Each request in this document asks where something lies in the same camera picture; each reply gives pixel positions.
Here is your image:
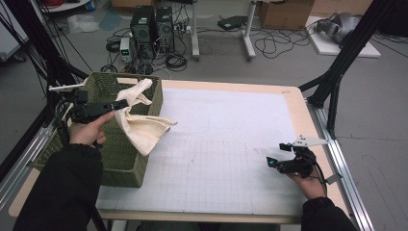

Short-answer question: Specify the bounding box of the black frame bar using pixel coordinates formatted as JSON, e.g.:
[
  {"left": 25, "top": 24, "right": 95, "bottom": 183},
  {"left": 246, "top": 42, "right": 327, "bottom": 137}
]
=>
[{"left": 0, "top": 107, "right": 49, "bottom": 182}]

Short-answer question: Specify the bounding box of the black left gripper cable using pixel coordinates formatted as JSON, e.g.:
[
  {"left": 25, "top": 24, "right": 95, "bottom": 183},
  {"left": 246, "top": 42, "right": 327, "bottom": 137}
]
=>
[{"left": 53, "top": 98, "right": 75, "bottom": 147}]

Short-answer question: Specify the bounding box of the flat black device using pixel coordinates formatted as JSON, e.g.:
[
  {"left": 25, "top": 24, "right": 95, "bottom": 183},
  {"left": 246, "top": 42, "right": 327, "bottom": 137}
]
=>
[{"left": 217, "top": 14, "right": 248, "bottom": 32}]

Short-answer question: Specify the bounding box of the teal sheet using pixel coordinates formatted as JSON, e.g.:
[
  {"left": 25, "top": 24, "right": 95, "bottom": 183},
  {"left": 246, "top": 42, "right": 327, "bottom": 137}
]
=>
[{"left": 98, "top": 11, "right": 124, "bottom": 33}]

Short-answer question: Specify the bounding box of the grey bench power supply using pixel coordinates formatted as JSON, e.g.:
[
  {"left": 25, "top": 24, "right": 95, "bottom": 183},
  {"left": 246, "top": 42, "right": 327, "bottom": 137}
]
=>
[{"left": 119, "top": 37, "right": 134, "bottom": 64}]

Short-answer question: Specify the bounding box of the tangled black floor cable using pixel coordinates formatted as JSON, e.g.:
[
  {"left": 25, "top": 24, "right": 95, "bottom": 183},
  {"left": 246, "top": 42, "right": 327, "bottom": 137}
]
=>
[{"left": 254, "top": 27, "right": 317, "bottom": 60}]

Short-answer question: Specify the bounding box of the cream printed cloth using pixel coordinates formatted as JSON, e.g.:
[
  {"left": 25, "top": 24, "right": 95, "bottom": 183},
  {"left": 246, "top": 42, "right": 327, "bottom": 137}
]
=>
[{"left": 114, "top": 77, "right": 178, "bottom": 157}]

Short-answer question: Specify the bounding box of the black coiled cable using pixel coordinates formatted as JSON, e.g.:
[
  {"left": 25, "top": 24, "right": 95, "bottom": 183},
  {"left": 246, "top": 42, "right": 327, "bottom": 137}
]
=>
[
  {"left": 165, "top": 52, "right": 189, "bottom": 72},
  {"left": 105, "top": 38, "right": 122, "bottom": 54},
  {"left": 99, "top": 64, "right": 119, "bottom": 74}
]

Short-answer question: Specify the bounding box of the grey robot head shell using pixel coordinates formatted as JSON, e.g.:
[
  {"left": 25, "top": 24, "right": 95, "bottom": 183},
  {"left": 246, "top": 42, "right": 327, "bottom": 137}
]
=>
[{"left": 314, "top": 12, "right": 362, "bottom": 44}]

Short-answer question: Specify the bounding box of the white power strip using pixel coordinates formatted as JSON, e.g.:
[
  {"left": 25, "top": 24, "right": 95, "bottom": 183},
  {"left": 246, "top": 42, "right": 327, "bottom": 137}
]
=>
[{"left": 174, "top": 24, "right": 192, "bottom": 35}]

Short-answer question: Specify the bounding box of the green woven plastic basket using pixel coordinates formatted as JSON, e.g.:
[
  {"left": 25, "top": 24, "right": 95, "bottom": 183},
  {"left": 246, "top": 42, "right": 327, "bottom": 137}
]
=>
[{"left": 33, "top": 71, "right": 165, "bottom": 189}]

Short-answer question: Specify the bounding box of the slim black computer tower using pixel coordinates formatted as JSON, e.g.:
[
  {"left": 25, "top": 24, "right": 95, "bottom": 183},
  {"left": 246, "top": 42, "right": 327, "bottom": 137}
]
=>
[{"left": 155, "top": 6, "right": 176, "bottom": 54}]

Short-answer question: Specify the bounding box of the brown cardboard box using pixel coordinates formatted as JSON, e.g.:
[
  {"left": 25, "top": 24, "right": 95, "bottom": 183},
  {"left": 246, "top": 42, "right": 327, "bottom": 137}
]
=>
[{"left": 258, "top": 0, "right": 317, "bottom": 31}]

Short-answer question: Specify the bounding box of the grey metal bracket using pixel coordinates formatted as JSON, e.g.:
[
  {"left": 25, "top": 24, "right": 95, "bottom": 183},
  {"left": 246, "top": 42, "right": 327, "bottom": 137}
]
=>
[{"left": 324, "top": 173, "right": 344, "bottom": 186}]

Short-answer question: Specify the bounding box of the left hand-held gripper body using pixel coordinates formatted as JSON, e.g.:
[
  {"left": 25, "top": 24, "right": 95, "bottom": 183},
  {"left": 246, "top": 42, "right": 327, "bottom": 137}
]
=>
[{"left": 47, "top": 83, "right": 114, "bottom": 125}]

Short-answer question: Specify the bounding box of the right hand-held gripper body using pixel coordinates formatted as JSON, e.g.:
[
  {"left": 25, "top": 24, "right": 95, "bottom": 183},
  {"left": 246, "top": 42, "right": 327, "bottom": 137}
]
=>
[{"left": 274, "top": 135, "right": 330, "bottom": 178}]

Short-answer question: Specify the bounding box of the white desk leg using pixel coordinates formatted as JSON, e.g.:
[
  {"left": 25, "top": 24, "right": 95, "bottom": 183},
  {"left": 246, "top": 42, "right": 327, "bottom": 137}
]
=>
[
  {"left": 191, "top": 0, "right": 202, "bottom": 62},
  {"left": 242, "top": 0, "right": 258, "bottom": 62}
]

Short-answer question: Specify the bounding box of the white floor board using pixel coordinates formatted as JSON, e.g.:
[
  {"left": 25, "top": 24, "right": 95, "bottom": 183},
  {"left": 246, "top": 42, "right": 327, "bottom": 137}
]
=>
[{"left": 306, "top": 15, "right": 382, "bottom": 59}]

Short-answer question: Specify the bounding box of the clear plastic bag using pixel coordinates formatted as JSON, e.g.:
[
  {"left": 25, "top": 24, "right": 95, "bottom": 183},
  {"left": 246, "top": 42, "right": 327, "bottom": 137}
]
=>
[{"left": 66, "top": 13, "right": 101, "bottom": 35}]

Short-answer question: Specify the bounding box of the person's right hand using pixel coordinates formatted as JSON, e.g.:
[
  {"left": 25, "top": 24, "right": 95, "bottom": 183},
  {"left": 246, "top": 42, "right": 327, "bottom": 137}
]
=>
[{"left": 288, "top": 171, "right": 328, "bottom": 201}]

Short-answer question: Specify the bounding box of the black frame stand with cables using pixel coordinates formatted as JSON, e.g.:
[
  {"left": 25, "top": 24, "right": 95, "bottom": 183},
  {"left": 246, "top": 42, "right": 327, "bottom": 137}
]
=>
[{"left": 0, "top": 0, "right": 89, "bottom": 128}]

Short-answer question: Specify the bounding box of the large black computer tower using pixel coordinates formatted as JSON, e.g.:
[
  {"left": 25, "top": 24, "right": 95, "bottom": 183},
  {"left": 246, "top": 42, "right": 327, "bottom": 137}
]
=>
[{"left": 129, "top": 5, "right": 158, "bottom": 60}]

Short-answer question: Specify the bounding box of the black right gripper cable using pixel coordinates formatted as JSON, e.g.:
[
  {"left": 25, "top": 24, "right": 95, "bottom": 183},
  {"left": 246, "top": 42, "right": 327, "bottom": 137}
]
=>
[{"left": 312, "top": 156, "right": 329, "bottom": 197}]

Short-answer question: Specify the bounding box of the aluminium frame rail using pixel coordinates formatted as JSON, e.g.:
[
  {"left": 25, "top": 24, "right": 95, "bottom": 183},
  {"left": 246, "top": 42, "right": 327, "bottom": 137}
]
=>
[
  {"left": 0, "top": 124, "right": 54, "bottom": 210},
  {"left": 307, "top": 101, "right": 375, "bottom": 231}
]

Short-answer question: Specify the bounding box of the person's left hand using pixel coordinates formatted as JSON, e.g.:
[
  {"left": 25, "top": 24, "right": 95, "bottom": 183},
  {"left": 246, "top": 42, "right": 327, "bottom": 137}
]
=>
[{"left": 68, "top": 110, "right": 115, "bottom": 149}]

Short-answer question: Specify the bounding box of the white cabinet on wheels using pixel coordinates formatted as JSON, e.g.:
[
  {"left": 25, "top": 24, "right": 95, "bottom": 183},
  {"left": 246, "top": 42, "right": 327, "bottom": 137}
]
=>
[{"left": 0, "top": 0, "right": 30, "bottom": 64}]

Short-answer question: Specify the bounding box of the white grid mat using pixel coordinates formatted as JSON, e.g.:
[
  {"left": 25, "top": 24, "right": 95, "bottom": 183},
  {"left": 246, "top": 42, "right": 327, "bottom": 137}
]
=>
[{"left": 95, "top": 88, "right": 306, "bottom": 217}]

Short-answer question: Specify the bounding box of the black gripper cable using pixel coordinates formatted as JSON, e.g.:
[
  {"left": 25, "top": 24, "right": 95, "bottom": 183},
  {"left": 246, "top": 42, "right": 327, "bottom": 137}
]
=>
[
  {"left": 312, "top": 156, "right": 329, "bottom": 197},
  {"left": 53, "top": 98, "right": 75, "bottom": 147}
]

